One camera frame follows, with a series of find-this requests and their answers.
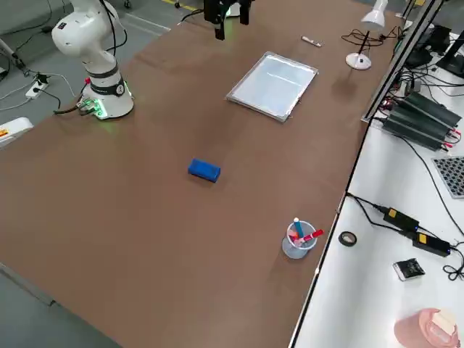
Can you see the blue white whiteboard marker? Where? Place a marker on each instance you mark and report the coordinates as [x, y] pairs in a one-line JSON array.
[[311, 42]]

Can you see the white box yellow label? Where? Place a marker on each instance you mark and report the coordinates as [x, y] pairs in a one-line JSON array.
[[14, 132]]

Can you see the blue whiteboard eraser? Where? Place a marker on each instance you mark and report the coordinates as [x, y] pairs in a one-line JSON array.
[[204, 169]]

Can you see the aluminium frame post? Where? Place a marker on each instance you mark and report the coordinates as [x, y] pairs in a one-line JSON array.
[[398, 58]]

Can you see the black finned power supply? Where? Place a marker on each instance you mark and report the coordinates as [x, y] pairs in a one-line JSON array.
[[413, 127], [435, 108]]

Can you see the clear plastic pen cup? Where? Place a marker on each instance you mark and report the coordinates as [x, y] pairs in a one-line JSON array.
[[295, 250]]

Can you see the checkered calibration board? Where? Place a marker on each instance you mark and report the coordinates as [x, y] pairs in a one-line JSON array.
[[451, 177]]

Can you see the red marker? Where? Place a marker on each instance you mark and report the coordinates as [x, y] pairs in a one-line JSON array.
[[311, 236]]

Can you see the white power strip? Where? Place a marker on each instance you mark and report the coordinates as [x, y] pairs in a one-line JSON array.
[[36, 90]]

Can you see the black tape roll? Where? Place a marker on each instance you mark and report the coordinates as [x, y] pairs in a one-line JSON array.
[[342, 239]]

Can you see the blue marker white cap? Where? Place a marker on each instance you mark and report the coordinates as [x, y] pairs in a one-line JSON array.
[[298, 228]]

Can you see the black power adapter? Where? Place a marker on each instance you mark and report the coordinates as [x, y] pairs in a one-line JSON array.
[[400, 218], [431, 244]]

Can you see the silver framed whiteboard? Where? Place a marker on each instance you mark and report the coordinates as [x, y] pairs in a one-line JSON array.
[[275, 87]]

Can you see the pink round container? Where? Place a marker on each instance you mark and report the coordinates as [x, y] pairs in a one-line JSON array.
[[417, 330]]

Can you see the white desk lamp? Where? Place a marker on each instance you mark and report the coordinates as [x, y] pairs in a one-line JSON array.
[[373, 16]]

